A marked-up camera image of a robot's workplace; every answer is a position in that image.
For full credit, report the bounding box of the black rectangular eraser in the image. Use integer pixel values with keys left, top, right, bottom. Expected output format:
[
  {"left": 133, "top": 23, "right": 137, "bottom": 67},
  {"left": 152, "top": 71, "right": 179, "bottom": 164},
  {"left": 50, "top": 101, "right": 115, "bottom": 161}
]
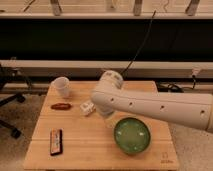
[{"left": 50, "top": 129, "right": 63, "bottom": 156}]

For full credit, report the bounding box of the green bowl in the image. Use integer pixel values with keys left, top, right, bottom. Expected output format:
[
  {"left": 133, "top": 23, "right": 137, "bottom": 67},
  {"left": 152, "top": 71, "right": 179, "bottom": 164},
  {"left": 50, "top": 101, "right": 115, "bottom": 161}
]
[{"left": 114, "top": 117, "right": 151, "bottom": 155}]

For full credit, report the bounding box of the white paper cup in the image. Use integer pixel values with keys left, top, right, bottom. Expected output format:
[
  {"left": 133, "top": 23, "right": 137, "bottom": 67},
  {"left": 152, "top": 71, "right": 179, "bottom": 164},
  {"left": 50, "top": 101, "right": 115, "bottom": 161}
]
[{"left": 52, "top": 77, "right": 70, "bottom": 98}]

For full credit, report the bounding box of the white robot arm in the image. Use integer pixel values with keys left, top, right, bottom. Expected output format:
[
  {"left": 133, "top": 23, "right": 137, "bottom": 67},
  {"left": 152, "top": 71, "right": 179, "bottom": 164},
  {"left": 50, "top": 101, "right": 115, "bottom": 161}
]
[{"left": 91, "top": 70, "right": 213, "bottom": 133}]

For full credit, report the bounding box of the black hanging cable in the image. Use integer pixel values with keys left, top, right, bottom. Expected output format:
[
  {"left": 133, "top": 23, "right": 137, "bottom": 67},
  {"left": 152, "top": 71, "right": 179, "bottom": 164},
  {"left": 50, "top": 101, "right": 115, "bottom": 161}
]
[{"left": 119, "top": 9, "right": 157, "bottom": 77}]

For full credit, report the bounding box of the red chili pepper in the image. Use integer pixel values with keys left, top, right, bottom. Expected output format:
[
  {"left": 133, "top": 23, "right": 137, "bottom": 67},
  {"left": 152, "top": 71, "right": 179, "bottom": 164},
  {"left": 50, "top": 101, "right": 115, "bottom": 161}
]
[{"left": 51, "top": 103, "right": 72, "bottom": 110}]

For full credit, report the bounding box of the white plastic bottle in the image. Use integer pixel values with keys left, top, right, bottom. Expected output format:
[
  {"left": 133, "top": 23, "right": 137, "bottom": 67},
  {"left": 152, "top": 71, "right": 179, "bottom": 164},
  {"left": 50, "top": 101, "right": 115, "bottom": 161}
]
[{"left": 80, "top": 101, "right": 95, "bottom": 116}]

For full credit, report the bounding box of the black office chair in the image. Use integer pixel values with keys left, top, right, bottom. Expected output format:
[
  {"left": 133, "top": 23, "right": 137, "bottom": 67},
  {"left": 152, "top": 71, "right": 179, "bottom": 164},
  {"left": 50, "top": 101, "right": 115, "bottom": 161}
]
[{"left": 0, "top": 64, "right": 25, "bottom": 139}]

